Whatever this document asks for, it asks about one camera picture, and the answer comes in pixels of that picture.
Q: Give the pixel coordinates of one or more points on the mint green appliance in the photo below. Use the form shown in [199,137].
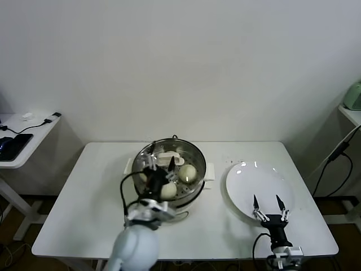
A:
[355,96]

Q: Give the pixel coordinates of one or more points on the blue computer mouse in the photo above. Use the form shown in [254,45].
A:
[5,144]

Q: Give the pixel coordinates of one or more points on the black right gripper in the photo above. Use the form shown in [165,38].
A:
[277,228]

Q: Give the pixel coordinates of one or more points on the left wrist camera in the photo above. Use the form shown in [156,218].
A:
[158,210]

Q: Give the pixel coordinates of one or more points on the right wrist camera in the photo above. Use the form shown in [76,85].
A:
[293,252]

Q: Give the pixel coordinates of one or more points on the steel steamer basket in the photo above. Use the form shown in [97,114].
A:
[198,158]

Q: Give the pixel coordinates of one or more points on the round glass pot lid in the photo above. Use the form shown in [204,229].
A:
[165,158]

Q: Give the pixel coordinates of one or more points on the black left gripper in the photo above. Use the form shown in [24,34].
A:
[156,180]

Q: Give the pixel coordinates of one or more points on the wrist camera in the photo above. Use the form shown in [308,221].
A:
[158,210]
[293,252]

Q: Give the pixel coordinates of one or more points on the white side desk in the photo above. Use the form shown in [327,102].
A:
[352,113]
[36,132]

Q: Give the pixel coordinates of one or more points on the white round plate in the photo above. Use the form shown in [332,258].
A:
[245,183]

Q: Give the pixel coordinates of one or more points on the black smartphone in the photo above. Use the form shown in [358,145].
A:
[22,141]

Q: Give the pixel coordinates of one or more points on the white steamed baozi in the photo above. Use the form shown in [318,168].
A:
[170,190]
[187,172]
[143,178]

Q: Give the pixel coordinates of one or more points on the cream electric cooker base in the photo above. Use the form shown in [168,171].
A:
[182,212]

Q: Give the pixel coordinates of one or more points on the small white object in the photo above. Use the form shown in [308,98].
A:
[28,116]

